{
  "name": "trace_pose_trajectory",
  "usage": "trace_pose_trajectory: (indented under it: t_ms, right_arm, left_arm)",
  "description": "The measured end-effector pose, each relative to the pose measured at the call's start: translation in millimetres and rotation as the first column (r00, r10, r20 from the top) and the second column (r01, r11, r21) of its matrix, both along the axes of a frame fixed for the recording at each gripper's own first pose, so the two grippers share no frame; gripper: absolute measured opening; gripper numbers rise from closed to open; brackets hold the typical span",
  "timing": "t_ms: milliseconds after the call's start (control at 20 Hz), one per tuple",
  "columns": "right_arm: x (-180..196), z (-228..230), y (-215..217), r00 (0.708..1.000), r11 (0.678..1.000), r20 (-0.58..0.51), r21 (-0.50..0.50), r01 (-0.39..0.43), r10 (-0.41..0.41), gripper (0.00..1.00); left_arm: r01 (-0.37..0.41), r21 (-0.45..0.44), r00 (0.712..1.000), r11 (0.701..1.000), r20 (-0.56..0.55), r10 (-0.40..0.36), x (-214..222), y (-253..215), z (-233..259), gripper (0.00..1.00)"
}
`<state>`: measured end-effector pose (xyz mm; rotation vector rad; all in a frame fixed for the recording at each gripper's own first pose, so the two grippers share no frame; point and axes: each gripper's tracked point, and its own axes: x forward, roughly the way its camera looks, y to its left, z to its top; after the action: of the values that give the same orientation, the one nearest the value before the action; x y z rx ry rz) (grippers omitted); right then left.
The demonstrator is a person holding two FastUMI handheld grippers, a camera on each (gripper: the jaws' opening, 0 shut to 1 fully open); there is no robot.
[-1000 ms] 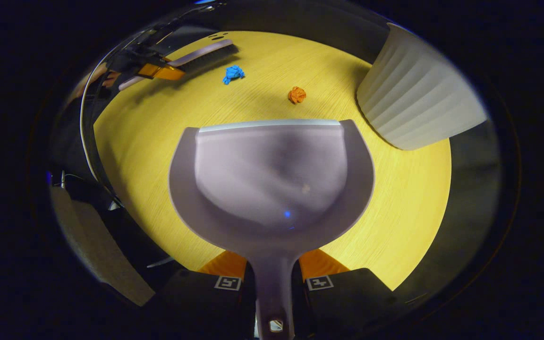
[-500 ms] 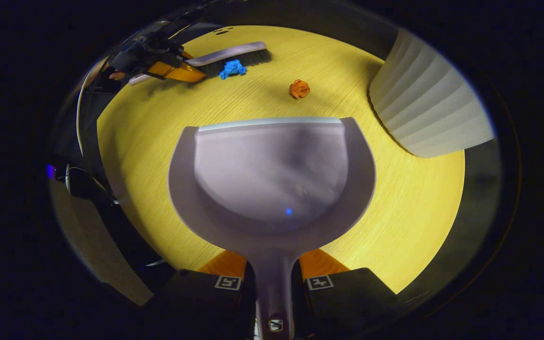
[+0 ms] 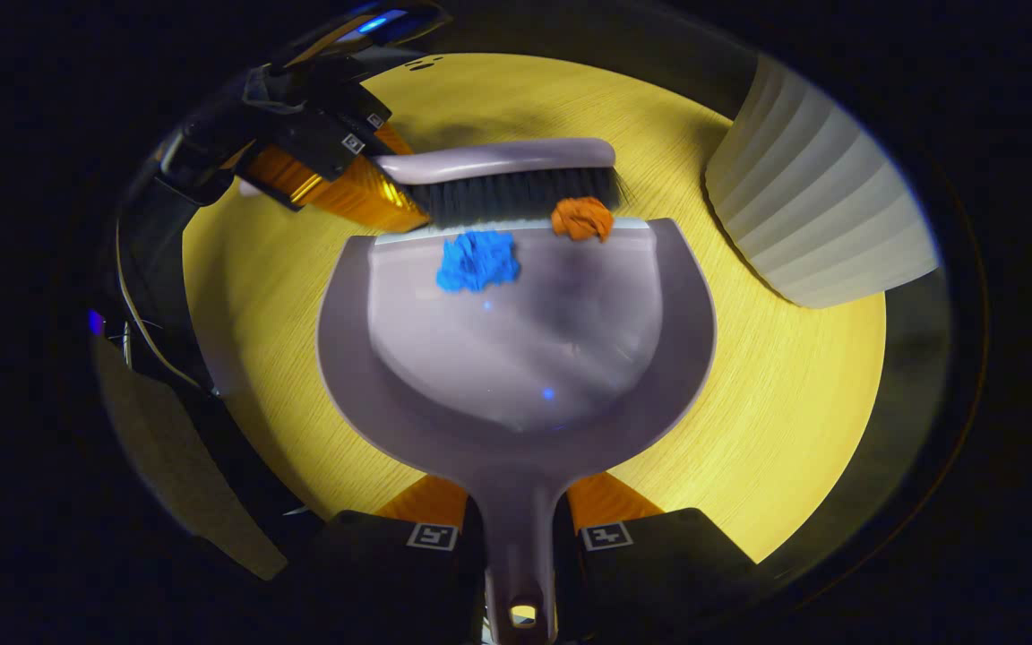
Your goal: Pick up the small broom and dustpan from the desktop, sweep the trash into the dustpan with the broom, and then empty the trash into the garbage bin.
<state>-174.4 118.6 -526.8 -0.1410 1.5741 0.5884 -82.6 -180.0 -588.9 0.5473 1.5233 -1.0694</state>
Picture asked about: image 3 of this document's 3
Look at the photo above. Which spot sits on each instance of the small lilac broom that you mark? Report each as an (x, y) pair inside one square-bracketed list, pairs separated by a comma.
[(498, 159)]

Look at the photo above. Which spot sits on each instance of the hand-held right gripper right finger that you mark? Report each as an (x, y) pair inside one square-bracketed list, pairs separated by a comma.
[(659, 573)]

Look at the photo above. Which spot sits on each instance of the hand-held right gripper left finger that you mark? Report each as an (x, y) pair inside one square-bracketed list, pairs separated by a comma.
[(373, 573)]

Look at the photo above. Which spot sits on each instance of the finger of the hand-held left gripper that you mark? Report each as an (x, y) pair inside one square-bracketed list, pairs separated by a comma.
[(319, 152), (364, 107)]

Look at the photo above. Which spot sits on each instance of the orange paper trash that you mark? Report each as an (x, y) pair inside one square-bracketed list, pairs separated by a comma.
[(582, 219)]

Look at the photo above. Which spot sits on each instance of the lilac dustpan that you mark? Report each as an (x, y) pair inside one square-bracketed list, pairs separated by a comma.
[(525, 340)]

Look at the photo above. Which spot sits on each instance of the white ribbed garbage bin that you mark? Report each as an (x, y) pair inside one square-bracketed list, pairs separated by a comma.
[(821, 215)]

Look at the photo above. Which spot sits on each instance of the blue paper trash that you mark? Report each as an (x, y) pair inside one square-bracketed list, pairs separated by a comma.
[(477, 262)]

